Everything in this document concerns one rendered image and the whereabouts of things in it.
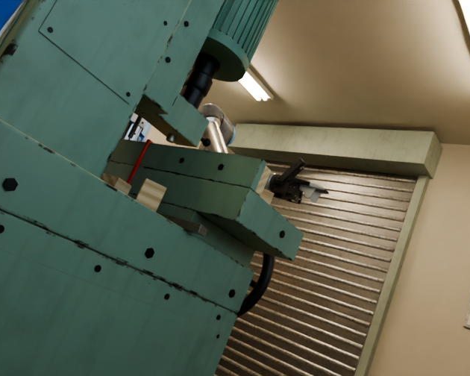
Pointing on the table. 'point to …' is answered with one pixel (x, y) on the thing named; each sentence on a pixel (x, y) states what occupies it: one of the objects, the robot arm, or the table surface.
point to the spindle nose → (200, 79)
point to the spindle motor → (237, 36)
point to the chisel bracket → (180, 123)
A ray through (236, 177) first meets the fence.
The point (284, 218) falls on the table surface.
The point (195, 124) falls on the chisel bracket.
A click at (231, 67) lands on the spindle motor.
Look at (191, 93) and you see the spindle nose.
